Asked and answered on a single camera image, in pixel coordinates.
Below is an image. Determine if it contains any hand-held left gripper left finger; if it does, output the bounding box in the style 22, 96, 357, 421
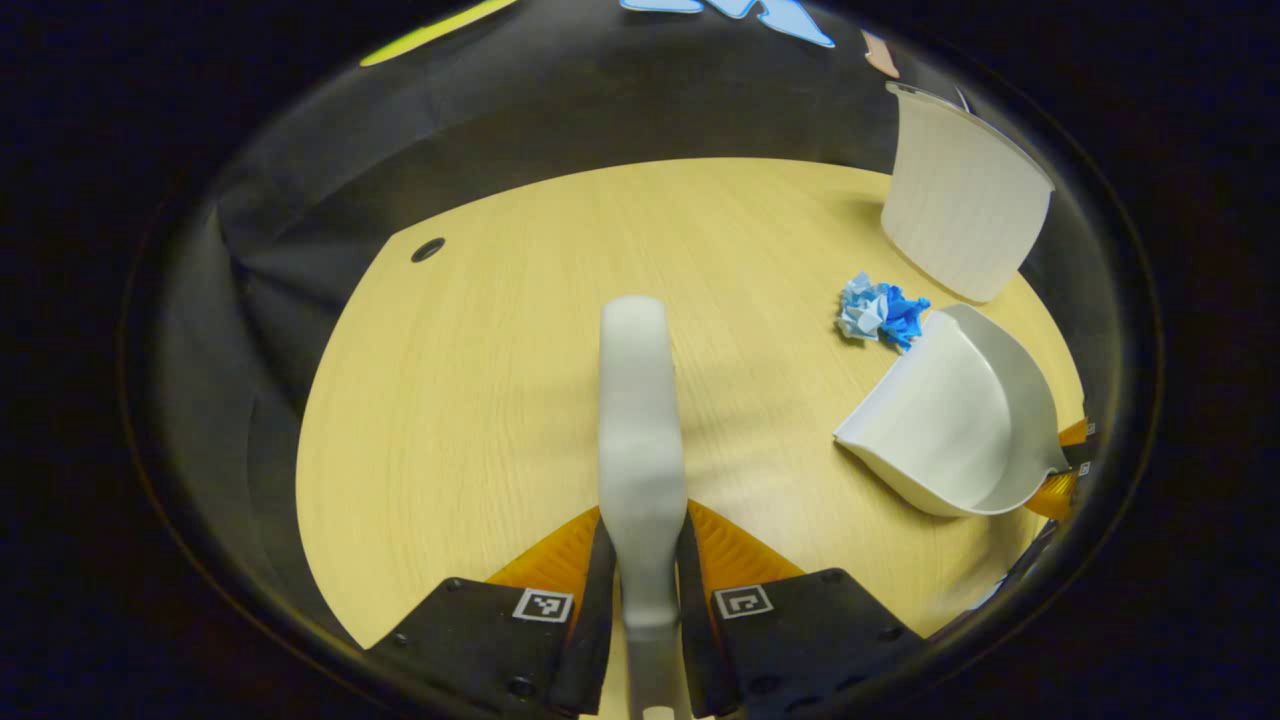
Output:
365, 505, 616, 719

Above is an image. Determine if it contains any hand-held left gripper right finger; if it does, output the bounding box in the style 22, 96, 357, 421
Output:
675, 498, 926, 719

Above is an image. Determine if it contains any white dustpan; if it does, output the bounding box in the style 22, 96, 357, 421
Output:
833, 303, 1071, 519

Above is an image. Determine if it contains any small white broom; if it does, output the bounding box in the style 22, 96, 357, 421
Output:
597, 295, 693, 720

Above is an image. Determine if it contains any blue paper trash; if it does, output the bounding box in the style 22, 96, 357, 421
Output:
836, 272, 931, 351

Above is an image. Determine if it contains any white ribbed garbage bin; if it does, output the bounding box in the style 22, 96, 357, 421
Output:
880, 82, 1056, 304

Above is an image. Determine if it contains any light wooden desktop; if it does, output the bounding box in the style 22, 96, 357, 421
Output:
296, 157, 1089, 720

